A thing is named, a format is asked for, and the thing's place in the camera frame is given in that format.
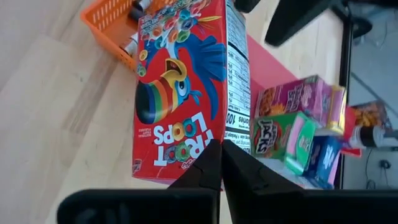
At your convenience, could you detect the red candy bag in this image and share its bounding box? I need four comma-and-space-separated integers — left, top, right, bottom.
131, 0, 252, 185

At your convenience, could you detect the orange snack bag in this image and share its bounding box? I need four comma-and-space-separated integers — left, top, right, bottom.
350, 100, 393, 133

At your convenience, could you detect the orange slotted plastic basket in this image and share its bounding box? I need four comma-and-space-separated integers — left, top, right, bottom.
80, 0, 175, 72

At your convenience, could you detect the Frosted Flakes cereal box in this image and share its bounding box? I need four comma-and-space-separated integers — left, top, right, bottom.
305, 134, 343, 190

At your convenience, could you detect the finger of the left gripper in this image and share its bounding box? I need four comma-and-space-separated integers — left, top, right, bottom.
264, 0, 334, 48
234, 0, 261, 14

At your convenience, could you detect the black looped floor cable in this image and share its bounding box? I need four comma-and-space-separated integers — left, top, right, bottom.
366, 148, 393, 190

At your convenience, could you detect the Apple Jacks cereal box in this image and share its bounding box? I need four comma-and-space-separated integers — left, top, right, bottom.
249, 111, 318, 177

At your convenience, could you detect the Raisin Bran cereal box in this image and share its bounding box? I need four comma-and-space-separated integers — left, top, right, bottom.
254, 74, 333, 121

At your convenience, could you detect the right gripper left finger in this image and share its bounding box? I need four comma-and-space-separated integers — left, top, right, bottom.
167, 139, 223, 191

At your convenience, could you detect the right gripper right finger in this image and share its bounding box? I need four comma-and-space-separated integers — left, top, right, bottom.
221, 139, 307, 192

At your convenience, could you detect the black food colouring bottle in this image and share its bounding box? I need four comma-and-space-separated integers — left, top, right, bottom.
128, 0, 155, 22

